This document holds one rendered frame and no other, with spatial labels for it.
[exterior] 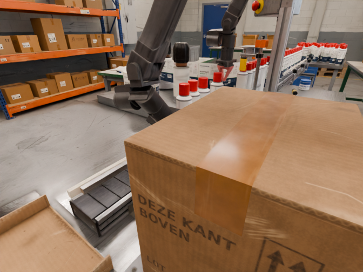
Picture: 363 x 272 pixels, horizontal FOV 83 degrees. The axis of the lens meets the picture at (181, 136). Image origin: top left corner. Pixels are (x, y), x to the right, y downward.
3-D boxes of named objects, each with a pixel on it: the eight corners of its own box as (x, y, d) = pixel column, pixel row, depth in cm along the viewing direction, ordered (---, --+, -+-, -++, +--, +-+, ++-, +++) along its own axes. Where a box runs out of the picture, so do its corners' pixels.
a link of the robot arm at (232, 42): (234, 32, 86) (237, 32, 91) (218, 32, 89) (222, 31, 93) (232, 49, 89) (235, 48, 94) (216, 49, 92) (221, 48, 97)
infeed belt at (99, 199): (270, 83, 166) (271, 79, 164) (281, 85, 162) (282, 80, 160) (75, 213, 49) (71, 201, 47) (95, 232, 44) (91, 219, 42)
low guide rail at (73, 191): (244, 93, 123) (245, 89, 122) (247, 93, 122) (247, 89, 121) (68, 196, 46) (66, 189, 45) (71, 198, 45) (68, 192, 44)
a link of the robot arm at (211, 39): (231, 18, 82) (236, 15, 88) (204, 18, 86) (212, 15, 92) (228, 49, 89) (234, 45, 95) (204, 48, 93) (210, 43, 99)
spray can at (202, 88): (198, 127, 83) (200, 75, 74) (209, 130, 80) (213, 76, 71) (191, 131, 79) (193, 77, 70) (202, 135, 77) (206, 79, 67)
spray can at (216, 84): (211, 118, 91) (215, 70, 82) (222, 121, 88) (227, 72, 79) (205, 121, 87) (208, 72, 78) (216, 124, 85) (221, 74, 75)
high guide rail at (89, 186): (259, 86, 116) (259, 83, 116) (260, 86, 116) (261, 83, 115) (81, 192, 40) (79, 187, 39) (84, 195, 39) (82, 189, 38)
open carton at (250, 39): (239, 48, 584) (241, 33, 567) (243, 47, 617) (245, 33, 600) (255, 48, 565) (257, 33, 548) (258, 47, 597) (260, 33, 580)
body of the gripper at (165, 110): (158, 106, 64) (146, 92, 58) (185, 113, 59) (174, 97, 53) (148, 123, 63) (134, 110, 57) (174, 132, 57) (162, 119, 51)
